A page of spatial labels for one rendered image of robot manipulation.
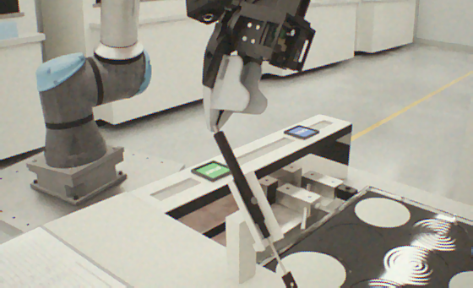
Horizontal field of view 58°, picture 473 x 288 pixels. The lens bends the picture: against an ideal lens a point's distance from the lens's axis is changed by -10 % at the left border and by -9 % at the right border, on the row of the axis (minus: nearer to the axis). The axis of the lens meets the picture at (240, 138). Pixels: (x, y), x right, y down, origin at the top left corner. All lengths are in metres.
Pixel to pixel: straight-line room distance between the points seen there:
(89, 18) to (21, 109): 0.94
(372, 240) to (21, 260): 0.52
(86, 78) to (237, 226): 0.62
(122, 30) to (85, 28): 2.78
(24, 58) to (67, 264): 2.83
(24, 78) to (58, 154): 2.35
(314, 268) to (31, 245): 0.39
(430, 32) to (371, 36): 2.23
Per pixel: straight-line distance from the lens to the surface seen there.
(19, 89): 3.37
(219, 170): 0.81
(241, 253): 0.52
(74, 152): 1.05
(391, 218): 0.82
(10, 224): 1.02
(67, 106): 1.02
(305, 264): 0.68
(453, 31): 8.89
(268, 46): 0.49
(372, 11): 7.01
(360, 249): 0.73
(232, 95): 0.51
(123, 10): 1.00
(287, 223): 0.82
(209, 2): 0.55
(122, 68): 1.04
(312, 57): 5.69
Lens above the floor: 1.31
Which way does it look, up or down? 21 degrees down
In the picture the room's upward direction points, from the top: straight up
